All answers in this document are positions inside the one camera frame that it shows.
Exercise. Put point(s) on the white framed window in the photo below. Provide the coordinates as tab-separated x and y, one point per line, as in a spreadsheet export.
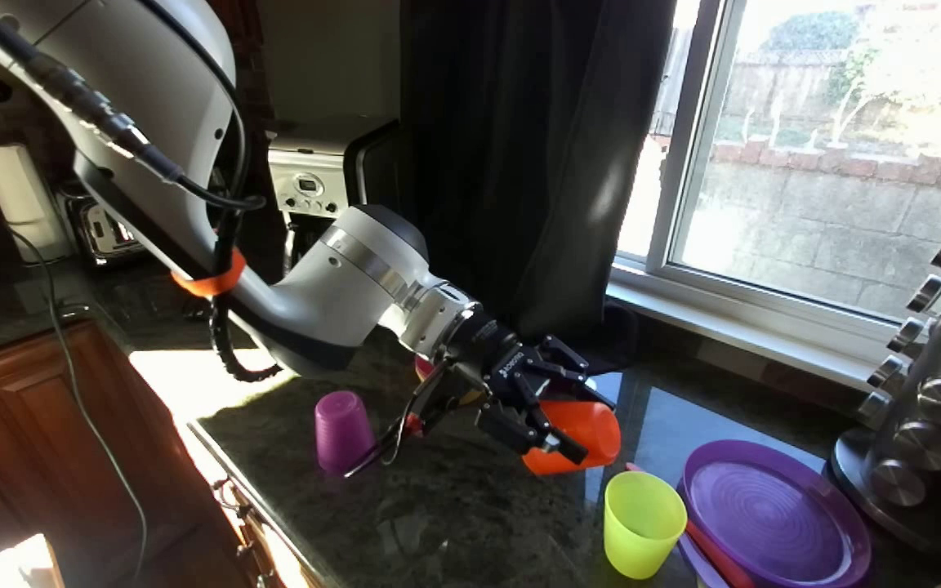
819	143

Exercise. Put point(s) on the wooden base cabinet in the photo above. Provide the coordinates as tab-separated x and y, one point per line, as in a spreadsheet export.
33	458

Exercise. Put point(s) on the metal spice jar rack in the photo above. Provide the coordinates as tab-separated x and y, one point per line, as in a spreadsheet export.
928	413

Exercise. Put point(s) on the purple plastic plate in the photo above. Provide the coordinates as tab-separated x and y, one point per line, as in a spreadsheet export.
782	524

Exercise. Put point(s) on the lime green plastic cup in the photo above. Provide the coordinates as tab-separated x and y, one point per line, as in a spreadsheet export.
642	528

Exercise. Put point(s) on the dark curtain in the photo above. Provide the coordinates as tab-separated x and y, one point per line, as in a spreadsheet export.
525	153

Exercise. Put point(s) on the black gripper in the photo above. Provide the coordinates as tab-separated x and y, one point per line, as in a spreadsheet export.
497	363

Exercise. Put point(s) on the silver drip coffee maker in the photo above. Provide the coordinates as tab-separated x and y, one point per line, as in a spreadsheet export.
311	183

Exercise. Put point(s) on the purple plastic cup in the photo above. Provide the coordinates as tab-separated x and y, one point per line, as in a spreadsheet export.
342	432

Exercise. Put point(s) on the orange plastic utensil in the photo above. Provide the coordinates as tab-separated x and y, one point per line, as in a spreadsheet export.
717	551

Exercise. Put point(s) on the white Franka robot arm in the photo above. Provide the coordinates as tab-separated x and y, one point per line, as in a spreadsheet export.
166	98

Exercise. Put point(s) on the orange plastic cup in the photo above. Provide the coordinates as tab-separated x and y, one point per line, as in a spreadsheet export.
588	428

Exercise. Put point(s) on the silver toaster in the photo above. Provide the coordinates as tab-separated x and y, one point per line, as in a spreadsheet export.
99	230

